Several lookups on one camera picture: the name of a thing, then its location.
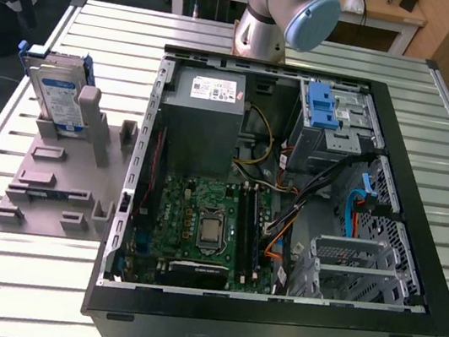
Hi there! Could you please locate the hard disk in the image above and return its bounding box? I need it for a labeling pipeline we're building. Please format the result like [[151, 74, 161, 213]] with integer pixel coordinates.
[[7, 41, 100, 140]]

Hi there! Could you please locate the metal disk bay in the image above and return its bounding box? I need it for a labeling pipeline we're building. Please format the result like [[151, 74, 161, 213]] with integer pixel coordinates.
[[300, 231, 426, 315]]

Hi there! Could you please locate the grey parts rack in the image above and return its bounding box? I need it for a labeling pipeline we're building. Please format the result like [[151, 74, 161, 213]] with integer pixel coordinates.
[[0, 73, 147, 252]]

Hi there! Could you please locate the blue green RAM stick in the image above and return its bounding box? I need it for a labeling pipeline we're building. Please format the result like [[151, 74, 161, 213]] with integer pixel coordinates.
[[27, 187, 70, 203]]

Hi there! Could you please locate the grey power supply unit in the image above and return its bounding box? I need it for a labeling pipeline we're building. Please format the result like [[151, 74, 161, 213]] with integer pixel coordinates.
[[151, 61, 252, 184]]

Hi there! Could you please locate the green motherboard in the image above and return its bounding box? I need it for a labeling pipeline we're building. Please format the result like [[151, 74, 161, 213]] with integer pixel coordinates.
[[121, 166, 290, 303]]

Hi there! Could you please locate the CPU socket with metal cover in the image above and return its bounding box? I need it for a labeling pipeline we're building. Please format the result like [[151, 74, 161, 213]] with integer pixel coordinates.
[[192, 205, 230, 258]]

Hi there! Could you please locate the silver CPU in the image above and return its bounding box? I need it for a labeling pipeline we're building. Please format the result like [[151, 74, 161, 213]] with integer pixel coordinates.
[[197, 215, 224, 251]]

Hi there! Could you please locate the blue plastic drive latch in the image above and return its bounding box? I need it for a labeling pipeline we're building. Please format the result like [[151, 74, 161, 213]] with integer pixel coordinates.
[[301, 80, 345, 132]]

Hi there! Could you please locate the black RAM slot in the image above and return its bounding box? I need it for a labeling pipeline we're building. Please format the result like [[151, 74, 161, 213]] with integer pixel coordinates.
[[228, 182, 260, 282]]

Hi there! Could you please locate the black graphics card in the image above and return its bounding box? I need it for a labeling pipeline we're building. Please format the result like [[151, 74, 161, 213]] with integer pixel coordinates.
[[154, 255, 231, 295]]

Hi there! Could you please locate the black RAM stick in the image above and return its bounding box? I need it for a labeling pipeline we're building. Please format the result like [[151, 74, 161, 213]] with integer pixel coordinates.
[[241, 184, 273, 278]]

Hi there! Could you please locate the metal drive cage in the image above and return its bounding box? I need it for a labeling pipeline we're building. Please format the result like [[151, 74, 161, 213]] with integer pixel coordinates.
[[283, 77, 394, 188]]

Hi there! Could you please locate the black PC case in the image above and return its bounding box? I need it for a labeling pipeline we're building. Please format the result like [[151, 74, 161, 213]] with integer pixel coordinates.
[[77, 36, 449, 337]]

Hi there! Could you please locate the yellow wire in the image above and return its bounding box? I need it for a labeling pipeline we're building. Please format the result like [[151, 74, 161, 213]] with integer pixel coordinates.
[[233, 102, 280, 171]]

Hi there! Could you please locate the orange wire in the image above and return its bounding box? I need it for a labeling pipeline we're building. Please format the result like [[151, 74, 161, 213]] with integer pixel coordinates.
[[263, 229, 290, 265]]

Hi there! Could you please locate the blue data wire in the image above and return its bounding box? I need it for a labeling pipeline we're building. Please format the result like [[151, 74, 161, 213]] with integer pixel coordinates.
[[341, 171, 382, 244]]

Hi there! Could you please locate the red power wire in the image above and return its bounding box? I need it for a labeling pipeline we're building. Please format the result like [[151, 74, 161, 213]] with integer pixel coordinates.
[[349, 197, 368, 242]]

